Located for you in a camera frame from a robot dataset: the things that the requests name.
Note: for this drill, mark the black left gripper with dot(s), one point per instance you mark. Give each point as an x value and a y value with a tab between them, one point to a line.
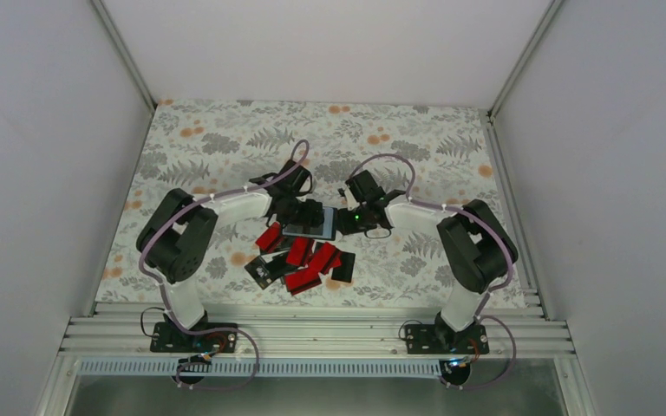
310	217

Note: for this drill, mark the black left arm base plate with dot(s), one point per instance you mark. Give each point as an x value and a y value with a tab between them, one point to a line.
192	343

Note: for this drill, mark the aluminium corner post right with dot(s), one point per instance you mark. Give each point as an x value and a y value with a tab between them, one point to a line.
534	41

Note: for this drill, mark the black card centre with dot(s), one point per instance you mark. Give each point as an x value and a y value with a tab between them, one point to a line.
278	267

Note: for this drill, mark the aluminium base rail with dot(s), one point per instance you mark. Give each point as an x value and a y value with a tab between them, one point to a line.
118	338

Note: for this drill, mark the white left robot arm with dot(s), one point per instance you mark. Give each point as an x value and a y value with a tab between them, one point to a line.
174	241

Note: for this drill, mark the black card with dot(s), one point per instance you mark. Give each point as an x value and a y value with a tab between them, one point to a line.
257	270
278	267
343	273

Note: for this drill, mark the aluminium corner post left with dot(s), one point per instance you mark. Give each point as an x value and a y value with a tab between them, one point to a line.
120	47

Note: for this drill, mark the black card left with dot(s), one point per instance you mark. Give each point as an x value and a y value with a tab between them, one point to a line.
257	270

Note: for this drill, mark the black card right top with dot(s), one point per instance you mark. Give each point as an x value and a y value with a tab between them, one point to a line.
343	273

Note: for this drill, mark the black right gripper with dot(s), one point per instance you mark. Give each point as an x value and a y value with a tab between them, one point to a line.
347	227

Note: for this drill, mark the black card holder wallet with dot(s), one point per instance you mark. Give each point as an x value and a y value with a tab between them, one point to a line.
325	231

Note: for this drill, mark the aluminium corner post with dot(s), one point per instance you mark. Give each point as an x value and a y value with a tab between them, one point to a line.
120	47
534	41

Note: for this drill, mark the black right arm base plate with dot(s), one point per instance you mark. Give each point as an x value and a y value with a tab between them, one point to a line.
430	339

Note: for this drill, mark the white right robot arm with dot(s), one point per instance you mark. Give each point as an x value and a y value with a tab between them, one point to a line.
477	248

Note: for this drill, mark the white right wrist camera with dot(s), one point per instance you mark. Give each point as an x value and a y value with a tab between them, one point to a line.
349	198

